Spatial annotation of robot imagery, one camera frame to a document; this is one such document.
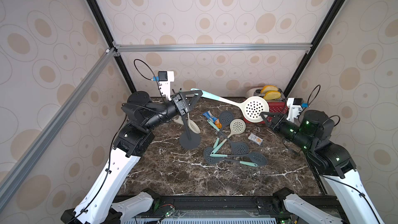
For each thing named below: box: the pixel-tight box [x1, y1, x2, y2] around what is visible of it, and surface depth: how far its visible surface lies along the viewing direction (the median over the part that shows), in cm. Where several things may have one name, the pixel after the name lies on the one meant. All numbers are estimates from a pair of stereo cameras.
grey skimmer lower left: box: [203, 146, 231, 165], surface depth 90 cm
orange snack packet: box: [214, 118, 223, 130], surface depth 105 cm
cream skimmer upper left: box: [210, 118, 247, 155], surface depth 102 cm
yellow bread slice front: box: [263, 90, 282, 101], surface depth 96 cm
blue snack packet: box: [202, 110, 219, 123], surface depth 108 cm
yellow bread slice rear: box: [260, 85, 279, 94], surface depth 99 cm
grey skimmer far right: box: [219, 110, 234, 134], surface depth 108 cm
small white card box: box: [247, 132, 264, 146], surface depth 99 cm
